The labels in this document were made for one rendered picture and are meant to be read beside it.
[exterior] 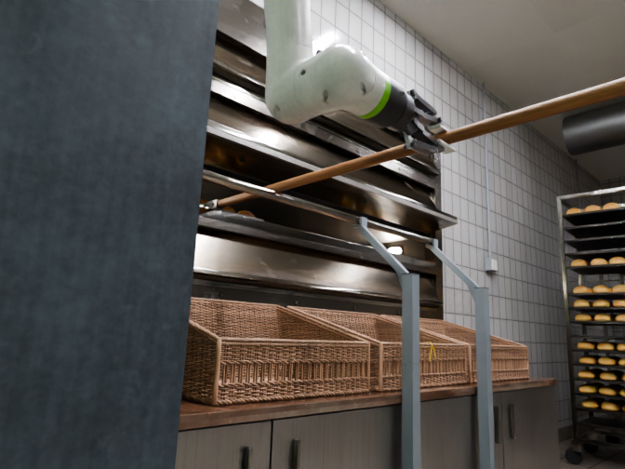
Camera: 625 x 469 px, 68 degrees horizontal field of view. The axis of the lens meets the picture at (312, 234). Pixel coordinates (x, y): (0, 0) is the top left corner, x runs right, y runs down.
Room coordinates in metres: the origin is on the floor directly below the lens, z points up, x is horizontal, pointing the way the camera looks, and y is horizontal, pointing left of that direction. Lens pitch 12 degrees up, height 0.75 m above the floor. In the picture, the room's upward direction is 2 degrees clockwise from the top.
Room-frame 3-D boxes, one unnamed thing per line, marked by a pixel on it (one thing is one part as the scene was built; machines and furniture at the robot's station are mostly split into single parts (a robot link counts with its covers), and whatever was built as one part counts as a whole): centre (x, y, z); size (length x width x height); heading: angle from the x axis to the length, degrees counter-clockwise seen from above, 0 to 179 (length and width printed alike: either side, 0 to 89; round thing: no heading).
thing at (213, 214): (2.07, -0.05, 1.16); 1.80 x 0.06 x 0.04; 133
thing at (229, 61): (2.06, -0.06, 1.80); 1.79 x 0.11 x 0.19; 133
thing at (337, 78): (0.76, -0.04, 1.20); 0.14 x 0.13 x 0.11; 134
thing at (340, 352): (1.47, 0.17, 0.72); 0.56 x 0.49 x 0.28; 133
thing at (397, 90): (0.83, -0.12, 1.20); 0.12 x 0.06 x 0.09; 44
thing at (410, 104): (0.88, -0.17, 1.20); 0.09 x 0.07 x 0.08; 134
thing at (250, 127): (2.06, -0.06, 1.54); 1.79 x 0.11 x 0.19; 133
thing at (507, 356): (2.29, -0.70, 0.72); 0.56 x 0.49 x 0.28; 132
